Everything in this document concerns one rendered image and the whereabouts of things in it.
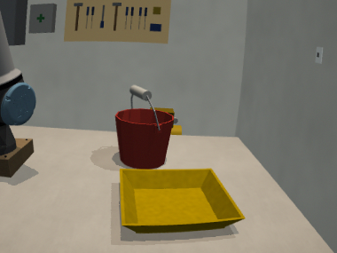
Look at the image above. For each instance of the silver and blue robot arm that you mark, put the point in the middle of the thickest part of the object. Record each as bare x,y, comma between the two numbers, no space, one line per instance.
17,99

